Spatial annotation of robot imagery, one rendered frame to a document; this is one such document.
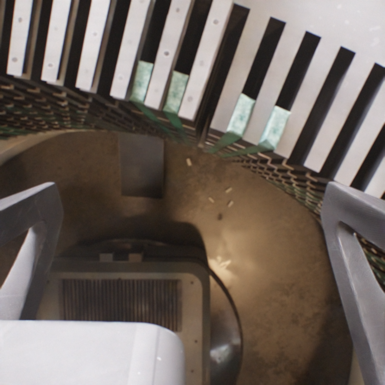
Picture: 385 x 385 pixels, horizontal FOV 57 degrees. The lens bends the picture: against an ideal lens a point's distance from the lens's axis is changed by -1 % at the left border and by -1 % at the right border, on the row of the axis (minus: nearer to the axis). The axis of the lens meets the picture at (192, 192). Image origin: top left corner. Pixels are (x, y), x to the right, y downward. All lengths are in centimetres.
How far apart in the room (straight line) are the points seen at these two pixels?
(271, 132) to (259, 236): 111
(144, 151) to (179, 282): 45
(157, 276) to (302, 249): 58
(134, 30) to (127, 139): 97
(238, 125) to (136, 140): 97
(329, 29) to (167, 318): 94
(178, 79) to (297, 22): 8
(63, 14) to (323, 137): 18
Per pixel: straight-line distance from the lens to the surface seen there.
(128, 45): 24
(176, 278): 105
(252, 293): 138
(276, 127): 23
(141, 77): 23
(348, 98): 25
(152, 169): 122
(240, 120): 23
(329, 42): 26
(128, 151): 121
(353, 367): 158
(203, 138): 77
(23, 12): 26
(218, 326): 139
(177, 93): 23
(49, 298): 115
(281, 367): 153
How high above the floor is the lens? 128
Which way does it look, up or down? 85 degrees down
